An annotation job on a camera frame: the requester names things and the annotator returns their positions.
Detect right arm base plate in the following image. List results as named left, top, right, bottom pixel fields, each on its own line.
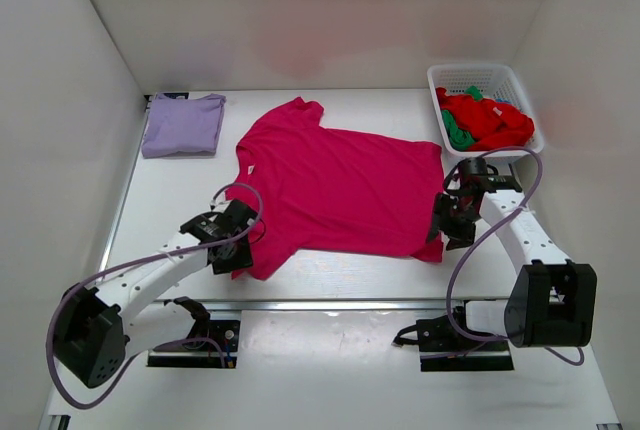
left=392, top=316, right=514, bottom=373

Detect green cloth in basket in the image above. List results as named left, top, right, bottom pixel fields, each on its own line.
left=436, top=87, right=490, bottom=151

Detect pink t-shirt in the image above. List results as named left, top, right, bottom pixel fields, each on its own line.
left=226, top=98, right=444, bottom=280

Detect white plastic basket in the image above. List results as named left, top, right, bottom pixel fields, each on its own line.
left=427, top=63, right=544, bottom=164

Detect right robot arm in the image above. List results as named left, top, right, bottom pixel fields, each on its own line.
left=428, top=155, right=597, bottom=351

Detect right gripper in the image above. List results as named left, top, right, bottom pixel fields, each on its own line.
left=427, top=194, right=482, bottom=251

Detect folded lilac t-shirt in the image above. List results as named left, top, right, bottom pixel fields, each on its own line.
left=141, top=94, right=226, bottom=159

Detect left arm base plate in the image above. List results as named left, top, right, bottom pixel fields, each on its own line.
left=147, top=318, right=241, bottom=370

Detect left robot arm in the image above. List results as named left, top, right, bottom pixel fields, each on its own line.
left=51, top=199, right=259, bottom=389

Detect red cloth in basket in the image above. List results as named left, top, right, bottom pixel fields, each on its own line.
left=461, top=86, right=535, bottom=152

